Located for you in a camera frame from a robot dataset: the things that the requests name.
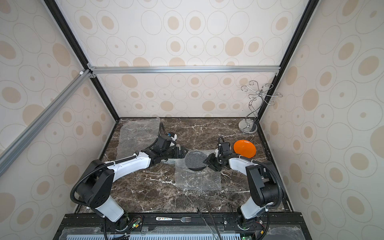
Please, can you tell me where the dark grey dinner plate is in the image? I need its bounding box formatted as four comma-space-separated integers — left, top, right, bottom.
185, 150, 208, 171

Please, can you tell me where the bubble wrap sheet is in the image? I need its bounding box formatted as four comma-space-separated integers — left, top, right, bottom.
175, 150, 222, 192

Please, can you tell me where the orange dinner plate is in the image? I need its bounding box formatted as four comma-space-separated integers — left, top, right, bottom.
234, 140, 257, 159

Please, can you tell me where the bubble wrap sheet around orange plate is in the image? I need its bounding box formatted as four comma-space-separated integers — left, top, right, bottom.
116, 118, 161, 160

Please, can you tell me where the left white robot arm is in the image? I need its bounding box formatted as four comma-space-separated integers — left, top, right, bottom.
70, 123, 189, 232

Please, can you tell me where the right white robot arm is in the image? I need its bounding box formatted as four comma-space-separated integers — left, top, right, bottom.
204, 137, 285, 225

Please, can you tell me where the black base platform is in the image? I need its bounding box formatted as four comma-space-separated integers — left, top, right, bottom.
54, 212, 311, 240

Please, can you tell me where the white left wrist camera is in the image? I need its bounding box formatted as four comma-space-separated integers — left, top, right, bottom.
168, 132, 178, 141

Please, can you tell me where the fork with patterned handle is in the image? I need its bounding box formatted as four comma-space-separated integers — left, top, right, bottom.
156, 217, 192, 223

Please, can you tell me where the chrome wire mug tree stand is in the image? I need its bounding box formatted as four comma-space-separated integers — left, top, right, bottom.
239, 80, 283, 135

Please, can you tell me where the aluminium rail back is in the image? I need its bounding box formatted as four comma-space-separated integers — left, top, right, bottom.
91, 65, 280, 74

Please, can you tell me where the aluminium rail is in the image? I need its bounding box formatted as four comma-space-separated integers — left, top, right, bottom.
91, 65, 280, 74
1, 69, 91, 175

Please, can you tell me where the aluminium rail left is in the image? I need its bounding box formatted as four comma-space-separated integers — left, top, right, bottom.
1, 69, 91, 175

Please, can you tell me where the black frame post back right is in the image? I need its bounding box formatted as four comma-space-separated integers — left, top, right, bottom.
258, 0, 320, 122

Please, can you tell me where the black frame post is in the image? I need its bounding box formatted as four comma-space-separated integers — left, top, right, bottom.
258, 0, 320, 122
44, 0, 120, 122

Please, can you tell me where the black frame post back left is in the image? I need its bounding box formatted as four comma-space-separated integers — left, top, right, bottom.
44, 0, 120, 122

